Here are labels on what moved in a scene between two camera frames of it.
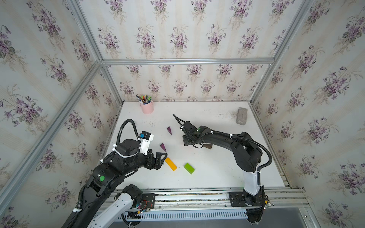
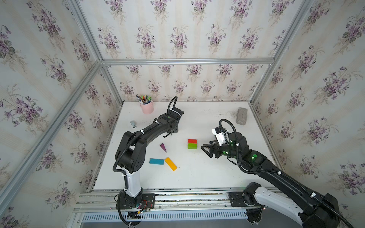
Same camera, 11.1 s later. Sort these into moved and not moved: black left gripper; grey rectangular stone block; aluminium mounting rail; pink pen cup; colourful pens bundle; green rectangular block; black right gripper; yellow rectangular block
Moved: green rectangular block; black left gripper; black right gripper
Not moved: colourful pens bundle; pink pen cup; yellow rectangular block; grey rectangular stone block; aluminium mounting rail
